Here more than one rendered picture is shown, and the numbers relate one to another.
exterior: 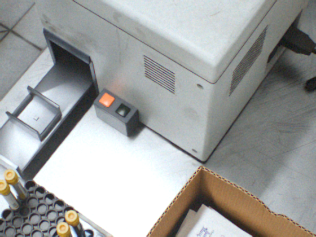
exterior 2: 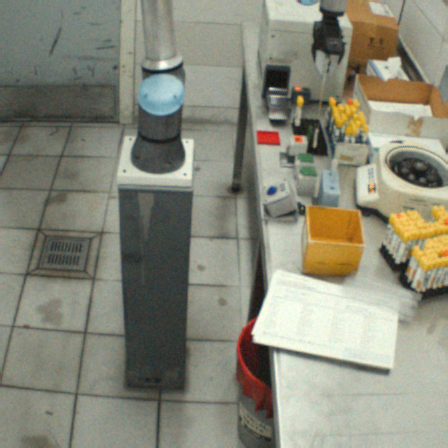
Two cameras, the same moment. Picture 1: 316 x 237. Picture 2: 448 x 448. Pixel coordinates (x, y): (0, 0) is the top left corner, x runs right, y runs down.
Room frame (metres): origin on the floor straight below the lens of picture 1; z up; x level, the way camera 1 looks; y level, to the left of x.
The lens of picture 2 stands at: (-0.92, 1.53, 1.93)
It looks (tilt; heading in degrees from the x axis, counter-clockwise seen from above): 39 degrees down; 318
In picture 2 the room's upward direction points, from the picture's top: 5 degrees clockwise
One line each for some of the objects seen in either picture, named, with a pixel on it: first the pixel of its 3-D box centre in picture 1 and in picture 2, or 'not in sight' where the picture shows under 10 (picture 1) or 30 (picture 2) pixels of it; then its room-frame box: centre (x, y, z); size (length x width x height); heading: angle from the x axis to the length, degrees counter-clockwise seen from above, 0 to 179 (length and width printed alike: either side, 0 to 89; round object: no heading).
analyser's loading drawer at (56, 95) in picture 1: (45, 104); (277, 96); (0.43, 0.16, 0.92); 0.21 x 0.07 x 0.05; 143
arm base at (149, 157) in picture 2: not in sight; (158, 143); (0.35, 0.66, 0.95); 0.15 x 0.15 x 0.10
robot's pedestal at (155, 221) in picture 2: not in sight; (156, 282); (0.35, 0.66, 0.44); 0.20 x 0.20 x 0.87; 53
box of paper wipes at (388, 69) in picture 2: not in sight; (391, 73); (0.34, -0.34, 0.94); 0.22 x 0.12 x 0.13; 147
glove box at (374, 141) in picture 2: not in sight; (407, 153); (-0.03, 0.04, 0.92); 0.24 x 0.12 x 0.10; 53
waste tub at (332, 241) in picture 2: not in sight; (331, 241); (-0.18, 0.54, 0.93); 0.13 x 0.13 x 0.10; 49
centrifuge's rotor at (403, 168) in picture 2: not in sight; (417, 175); (-0.16, 0.17, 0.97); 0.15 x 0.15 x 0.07
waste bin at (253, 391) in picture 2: not in sight; (288, 391); (-0.12, 0.48, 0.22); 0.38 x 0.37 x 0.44; 143
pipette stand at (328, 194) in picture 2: not in sight; (327, 197); (-0.05, 0.42, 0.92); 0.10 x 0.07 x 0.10; 137
